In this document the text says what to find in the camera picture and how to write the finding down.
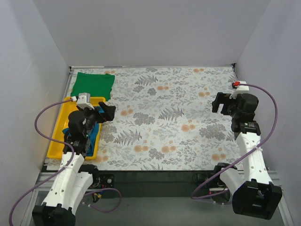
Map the folded green t shirt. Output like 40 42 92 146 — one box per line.
70 73 115 101

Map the floral table mat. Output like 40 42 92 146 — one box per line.
67 67 240 170

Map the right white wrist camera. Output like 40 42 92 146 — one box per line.
230 81 249 99

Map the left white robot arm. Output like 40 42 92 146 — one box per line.
32 102 116 226

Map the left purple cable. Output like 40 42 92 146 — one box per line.
8 97 122 226

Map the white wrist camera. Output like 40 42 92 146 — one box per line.
230 81 249 99
71 93 94 110

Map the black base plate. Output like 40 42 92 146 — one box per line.
94 170 214 198

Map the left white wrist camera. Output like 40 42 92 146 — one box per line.
71 93 94 110

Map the yellow plastic tray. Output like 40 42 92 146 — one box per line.
47 102 102 161

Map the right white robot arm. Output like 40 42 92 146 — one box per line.
212 92 282 220

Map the blue t shirt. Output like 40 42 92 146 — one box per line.
63 107 103 157

